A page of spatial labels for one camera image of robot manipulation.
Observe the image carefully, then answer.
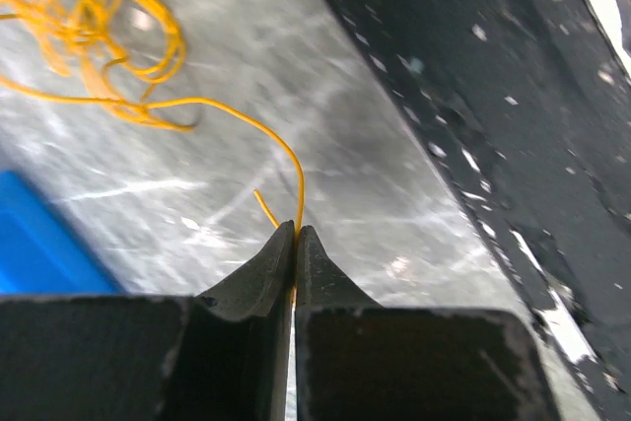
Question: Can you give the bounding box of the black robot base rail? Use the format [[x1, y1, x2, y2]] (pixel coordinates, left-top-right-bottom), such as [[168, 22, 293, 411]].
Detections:
[[325, 0, 630, 420]]

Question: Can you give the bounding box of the yellow wire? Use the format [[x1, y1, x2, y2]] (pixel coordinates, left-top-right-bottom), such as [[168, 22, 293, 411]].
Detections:
[[0, 0, 306, 309]]

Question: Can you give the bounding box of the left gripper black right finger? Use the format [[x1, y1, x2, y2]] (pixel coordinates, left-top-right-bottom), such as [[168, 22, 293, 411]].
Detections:
[[295, 226, 380, 420]]

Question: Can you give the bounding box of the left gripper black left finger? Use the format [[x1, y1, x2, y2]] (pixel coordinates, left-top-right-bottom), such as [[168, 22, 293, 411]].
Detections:
[[199, 221, 295, 420]]

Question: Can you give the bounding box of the blue three-compartment bin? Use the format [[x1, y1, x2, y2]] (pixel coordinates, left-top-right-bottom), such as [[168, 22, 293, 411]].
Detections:
[[1, 171, 122, 295]]

